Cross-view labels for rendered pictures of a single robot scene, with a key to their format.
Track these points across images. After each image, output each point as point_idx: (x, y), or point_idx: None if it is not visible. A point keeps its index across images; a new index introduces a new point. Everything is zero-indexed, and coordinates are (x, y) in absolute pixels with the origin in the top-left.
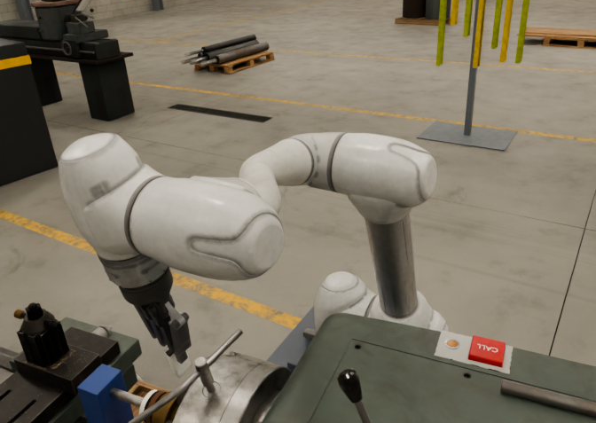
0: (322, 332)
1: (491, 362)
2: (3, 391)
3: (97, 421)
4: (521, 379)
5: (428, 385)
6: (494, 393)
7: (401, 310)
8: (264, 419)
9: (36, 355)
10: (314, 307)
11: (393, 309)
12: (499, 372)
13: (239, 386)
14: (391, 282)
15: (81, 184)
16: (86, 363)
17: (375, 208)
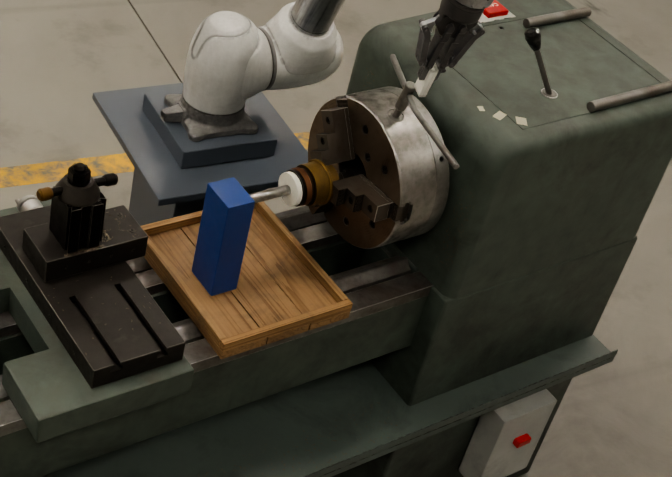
0: (391, 44)
1: (503, 13)
2: (68, 301)
3: (236, 241)
4: (523, 16)
5: (495, 42)
6: (524, 30)
7: (331, 23)
8: (451, 111)
9: (94, 231)
10: (205, 67)
11: (326, 25)
12: (511, 18)
13: (408, 103)
14: None
15: None
16: (129, 217)
17: None
